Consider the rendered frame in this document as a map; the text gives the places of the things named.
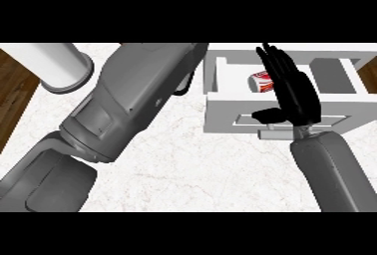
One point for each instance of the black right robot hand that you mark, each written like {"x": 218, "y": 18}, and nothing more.
{"x": 295, "y": 96}

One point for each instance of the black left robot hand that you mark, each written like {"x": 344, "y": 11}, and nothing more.
{"x": 182, "y": 89}

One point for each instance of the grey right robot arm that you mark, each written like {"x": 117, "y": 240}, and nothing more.
{"x": 333, "y": 172}

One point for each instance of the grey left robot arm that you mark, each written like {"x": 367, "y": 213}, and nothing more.
{"x": 132, "y": 96}

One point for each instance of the red and white can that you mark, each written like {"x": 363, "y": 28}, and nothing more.
{"x": 264, "y": 83}

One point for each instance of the white open drawer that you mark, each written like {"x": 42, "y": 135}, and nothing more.
{"x": 236, "y": 78}

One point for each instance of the white cabinet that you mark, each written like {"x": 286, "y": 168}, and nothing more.
{"x": 324, "y": 51}

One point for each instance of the white cylinder with grey rim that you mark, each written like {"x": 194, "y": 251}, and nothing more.
{"x": 54, "y": 64}

